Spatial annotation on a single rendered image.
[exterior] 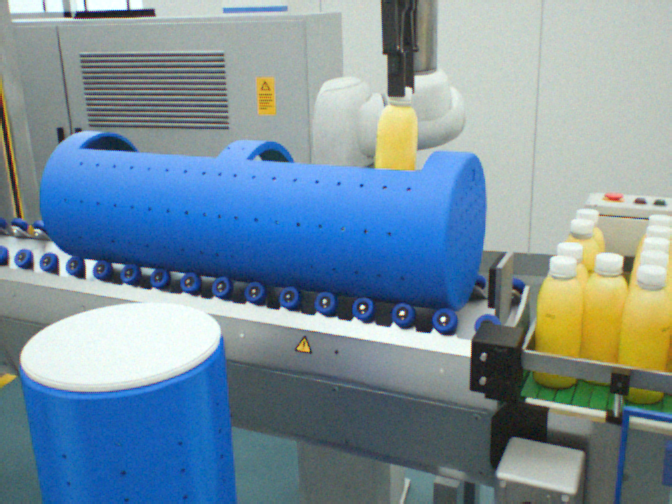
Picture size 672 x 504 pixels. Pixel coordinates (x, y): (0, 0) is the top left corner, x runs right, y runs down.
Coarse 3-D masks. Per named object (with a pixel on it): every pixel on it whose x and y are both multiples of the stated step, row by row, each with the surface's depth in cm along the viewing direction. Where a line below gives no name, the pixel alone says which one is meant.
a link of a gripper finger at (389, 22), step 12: (384, 0) 118; (396, 0) 118; (384, 12) 119; (396, 12) 119; (384, 24) 119; (396, 24) 119; (384, 36) 120; (396, 36) 120; (384, 48) 121; (396, 48) 120
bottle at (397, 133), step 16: (384, 112) 128; (400, 112) 126; (384, 128) 127; (400, 128) 126; (416, 128) 128; (384, 144) 128; (400, 144) 127; (416, 144) 129; (384, 160) 129; (400, 160) 128
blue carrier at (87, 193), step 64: (64, 192) 153; (128, 192) 147; (192, 192) 141; (256, 192) 135; (320, 192) 131; (384, 192) 126; (448, 192) 122; (128, 256) 154; (192, 256) 145; (256, 256) 138; (320, 256) 132; (384, 256) 126; (448, 256) 123
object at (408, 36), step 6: (414, 0) 124; (408, 6) 124; (414, 6) 124; (408, 12) 124; (408, 18) 125; (408, 24) 125; (408, 30) 126; (408, 36) 126; (414, 42) 128; (414, 48) 127
